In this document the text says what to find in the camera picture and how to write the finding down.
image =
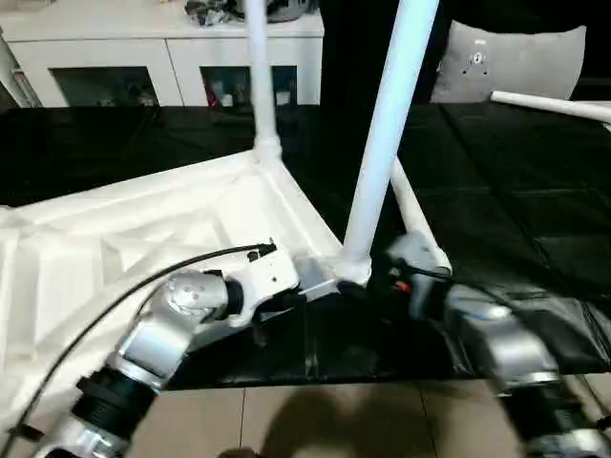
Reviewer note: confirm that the white plastic table leg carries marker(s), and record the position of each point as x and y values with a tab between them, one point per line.
391	114
410	205
260	67
554	105

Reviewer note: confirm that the white plastic table top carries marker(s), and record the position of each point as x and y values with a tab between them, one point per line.
95	258

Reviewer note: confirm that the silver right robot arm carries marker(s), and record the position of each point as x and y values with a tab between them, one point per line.
496	343

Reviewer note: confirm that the black work mat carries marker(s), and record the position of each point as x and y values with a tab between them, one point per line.
535	210

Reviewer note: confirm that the black sofa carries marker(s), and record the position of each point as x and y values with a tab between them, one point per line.
363	48

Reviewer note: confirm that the grey cushion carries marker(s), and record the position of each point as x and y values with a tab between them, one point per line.
516	62

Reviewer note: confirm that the white glass-door cabinet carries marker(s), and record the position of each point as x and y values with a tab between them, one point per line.
124	52

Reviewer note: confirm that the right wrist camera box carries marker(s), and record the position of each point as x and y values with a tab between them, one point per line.
410	253

